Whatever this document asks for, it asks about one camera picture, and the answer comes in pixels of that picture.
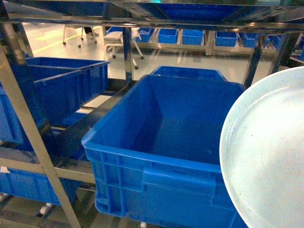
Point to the blue crate left shelf far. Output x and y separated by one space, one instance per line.
94 78

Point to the stainless steel shelf frame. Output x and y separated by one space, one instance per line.
282 17

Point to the blue crate shelf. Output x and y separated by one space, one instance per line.
59 92
205 12
94 78
25 184

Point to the blue crate on shelf front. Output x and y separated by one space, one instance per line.
155 154

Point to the blue crate left shelf near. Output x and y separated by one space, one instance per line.
59 92

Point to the blue crate lower shelf left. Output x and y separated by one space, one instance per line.
25 184

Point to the white rolling chair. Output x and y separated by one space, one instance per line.
114 38

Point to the light blue round tray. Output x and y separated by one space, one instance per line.
262 151

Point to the blue crate behind front crate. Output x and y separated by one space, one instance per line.
198 73

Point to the blue crate upper shelf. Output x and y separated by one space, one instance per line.
205 12

